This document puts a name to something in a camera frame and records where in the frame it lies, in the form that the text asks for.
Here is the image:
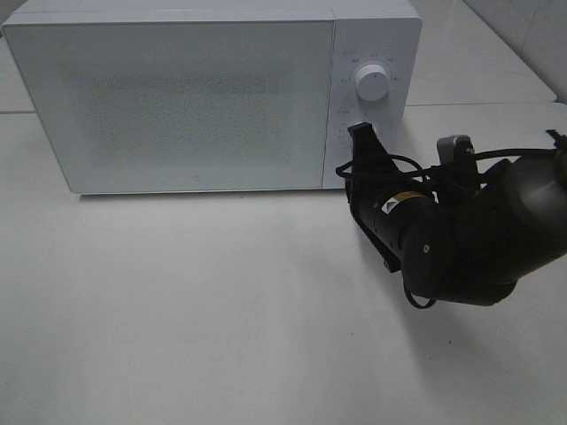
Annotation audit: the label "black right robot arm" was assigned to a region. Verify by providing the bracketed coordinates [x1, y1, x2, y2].
[337, 122, 566, 309]

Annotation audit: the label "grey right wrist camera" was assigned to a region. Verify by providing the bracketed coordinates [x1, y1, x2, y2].
[436, 135, 475, 166]

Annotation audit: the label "white microwave door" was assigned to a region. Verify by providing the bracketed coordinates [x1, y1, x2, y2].
[5, 21, 333, 194]

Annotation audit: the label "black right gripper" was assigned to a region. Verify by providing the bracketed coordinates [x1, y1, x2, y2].
[343, 122, 437, 273]

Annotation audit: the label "white upper microwave knob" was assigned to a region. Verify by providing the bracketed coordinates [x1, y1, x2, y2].
[354, 62, 391, 102]

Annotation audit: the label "white microwave oven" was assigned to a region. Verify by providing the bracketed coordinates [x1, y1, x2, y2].
[1, 1, 422, 189]

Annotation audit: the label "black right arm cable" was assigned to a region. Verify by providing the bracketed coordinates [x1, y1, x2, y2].
[334, 127, 567, 310]

